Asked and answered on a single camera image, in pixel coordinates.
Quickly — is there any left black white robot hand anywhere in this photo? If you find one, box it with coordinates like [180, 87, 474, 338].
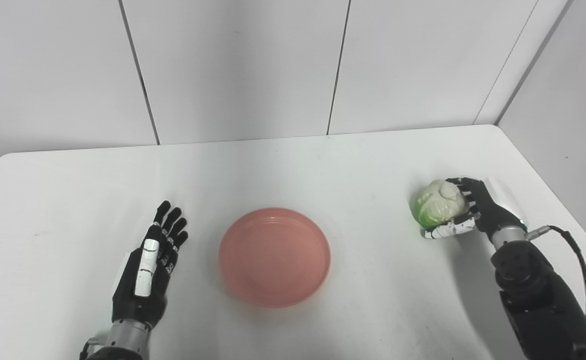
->
[111, 200, 189, 331]

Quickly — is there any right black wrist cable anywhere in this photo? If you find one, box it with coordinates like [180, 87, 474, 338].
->
[526, 225, 586, 323]

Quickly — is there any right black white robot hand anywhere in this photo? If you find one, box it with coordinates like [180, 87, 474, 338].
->
[422, 176, 527, 240]

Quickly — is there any pink round plate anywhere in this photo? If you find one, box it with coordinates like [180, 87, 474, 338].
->
[218, 207, 332, 309]

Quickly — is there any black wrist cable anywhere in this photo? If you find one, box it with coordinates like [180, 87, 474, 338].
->
[526, 225, 586, 323]
[79, 338, 108, 360]

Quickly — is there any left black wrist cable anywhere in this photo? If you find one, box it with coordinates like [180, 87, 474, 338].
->
[79, 338, 108, 360]

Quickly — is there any green white cabbage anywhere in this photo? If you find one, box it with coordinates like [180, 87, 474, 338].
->
[411, 179, 469, 229]

